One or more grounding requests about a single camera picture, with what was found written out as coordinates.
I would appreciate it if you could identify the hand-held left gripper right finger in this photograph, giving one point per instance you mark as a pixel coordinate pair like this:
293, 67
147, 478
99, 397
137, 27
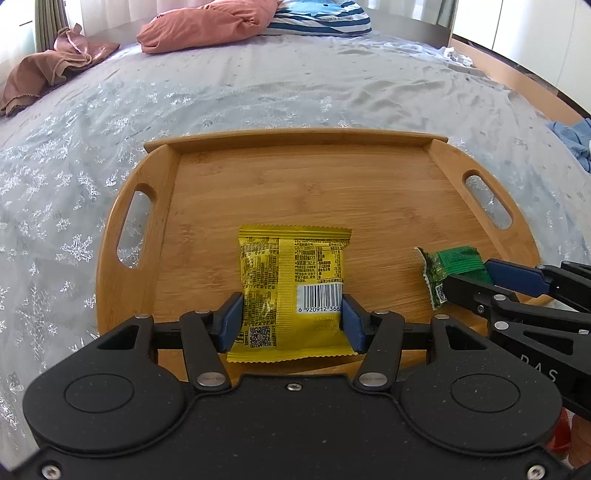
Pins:
353, 323

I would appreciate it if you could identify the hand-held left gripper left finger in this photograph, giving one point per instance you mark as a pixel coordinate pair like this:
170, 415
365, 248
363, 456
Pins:
231, 321

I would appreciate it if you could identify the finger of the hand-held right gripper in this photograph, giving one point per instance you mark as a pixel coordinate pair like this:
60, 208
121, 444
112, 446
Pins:
515, 276
475, 290

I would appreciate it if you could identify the green snack packet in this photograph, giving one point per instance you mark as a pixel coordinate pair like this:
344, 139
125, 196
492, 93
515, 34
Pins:
455, 261

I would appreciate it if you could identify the yellow snack packet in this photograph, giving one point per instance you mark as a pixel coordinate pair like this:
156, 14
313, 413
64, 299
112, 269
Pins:
286, 277

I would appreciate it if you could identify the light blue cloth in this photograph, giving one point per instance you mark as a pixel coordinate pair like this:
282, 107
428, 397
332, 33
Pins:
577, 138

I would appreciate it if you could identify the white plastic bag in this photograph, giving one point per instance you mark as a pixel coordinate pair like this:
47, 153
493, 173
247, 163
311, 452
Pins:
457, 56

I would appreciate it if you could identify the grey snowflake bedsheet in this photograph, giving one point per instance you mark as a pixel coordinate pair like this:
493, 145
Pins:
323, 92

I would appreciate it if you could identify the white wardrobe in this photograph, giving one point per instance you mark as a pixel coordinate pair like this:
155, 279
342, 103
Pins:
531, 37

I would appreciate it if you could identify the dark brown window ledge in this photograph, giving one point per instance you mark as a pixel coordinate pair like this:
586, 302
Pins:
415, 25

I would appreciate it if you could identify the pink pillow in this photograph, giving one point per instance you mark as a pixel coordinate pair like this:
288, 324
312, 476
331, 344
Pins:
207, 27

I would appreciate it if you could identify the blue striped pillow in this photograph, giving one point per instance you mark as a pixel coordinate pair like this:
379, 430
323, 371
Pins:
323, 18

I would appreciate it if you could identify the brown crumpled cloth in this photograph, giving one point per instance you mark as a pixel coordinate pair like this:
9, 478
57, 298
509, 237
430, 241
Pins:
46, 69

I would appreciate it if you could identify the grey-green curtain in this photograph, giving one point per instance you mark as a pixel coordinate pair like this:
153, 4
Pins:
48, 23

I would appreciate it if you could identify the wooden bed frame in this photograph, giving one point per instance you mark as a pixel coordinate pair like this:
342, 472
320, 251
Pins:
508, 69

